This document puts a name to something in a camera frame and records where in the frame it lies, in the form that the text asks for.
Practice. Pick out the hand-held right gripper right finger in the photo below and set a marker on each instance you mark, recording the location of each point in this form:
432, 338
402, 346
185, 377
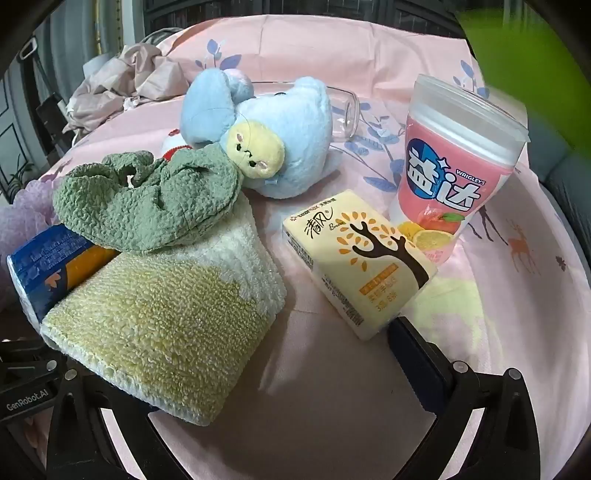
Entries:
415, 355

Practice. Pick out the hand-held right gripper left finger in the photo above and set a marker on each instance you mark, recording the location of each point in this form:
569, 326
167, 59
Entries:
87, 392

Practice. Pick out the blue tissue pack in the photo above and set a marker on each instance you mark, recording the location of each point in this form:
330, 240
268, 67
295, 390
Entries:
41, 267

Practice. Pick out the yellow white knitted towel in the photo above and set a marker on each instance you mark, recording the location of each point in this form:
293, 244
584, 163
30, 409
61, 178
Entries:
175, 323

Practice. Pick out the yellow tissue pack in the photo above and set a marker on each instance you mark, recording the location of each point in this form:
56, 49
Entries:
323, 249

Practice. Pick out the green fuzzy cloth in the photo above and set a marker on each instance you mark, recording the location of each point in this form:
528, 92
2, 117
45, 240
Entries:
184, 203

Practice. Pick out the blue elephant plush toy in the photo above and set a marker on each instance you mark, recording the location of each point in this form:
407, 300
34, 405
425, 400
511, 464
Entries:
295, 120

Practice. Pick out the green box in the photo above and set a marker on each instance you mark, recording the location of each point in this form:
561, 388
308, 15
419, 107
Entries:
521, 55

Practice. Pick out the pink printed bedsheet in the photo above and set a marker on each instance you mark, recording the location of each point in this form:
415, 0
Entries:
323, 415

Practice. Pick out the pink gum bottle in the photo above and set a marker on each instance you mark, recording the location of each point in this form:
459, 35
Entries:
443, 184

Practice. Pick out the grey sofa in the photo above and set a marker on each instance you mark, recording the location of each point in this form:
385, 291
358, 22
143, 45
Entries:
568, 194

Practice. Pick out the clear glass bottle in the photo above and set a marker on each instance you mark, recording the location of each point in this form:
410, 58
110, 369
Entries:
344, 115

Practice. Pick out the small red white toy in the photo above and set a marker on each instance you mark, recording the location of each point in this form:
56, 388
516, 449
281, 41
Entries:
173, 143

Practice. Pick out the crumpled beige cloth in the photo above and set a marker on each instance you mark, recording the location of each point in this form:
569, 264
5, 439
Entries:
138, 78

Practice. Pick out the grey curtain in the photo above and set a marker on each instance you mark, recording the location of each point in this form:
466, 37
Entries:
78, 27

